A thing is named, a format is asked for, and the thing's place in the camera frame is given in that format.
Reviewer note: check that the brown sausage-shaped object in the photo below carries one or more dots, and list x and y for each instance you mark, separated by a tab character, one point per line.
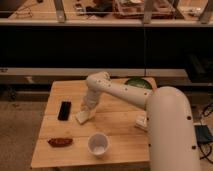
60	142

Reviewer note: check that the blue box on floor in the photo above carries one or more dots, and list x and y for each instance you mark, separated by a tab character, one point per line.
203	134

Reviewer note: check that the black rectangular block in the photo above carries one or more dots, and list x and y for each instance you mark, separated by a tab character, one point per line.
64	111

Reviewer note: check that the white sponge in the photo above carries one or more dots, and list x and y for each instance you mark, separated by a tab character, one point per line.
84	116

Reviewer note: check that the white object behind arm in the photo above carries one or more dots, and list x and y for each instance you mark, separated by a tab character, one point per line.
141	122

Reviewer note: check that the white paper cup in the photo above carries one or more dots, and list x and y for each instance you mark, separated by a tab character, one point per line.
98	144

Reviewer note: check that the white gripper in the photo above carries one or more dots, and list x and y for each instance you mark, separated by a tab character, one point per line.
90	100

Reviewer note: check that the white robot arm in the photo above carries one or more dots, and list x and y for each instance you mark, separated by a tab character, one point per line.
172	140

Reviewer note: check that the wooden table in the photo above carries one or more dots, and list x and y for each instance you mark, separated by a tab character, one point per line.
115	118

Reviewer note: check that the long workbench shelf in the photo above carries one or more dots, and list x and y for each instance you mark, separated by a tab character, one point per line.
46	40

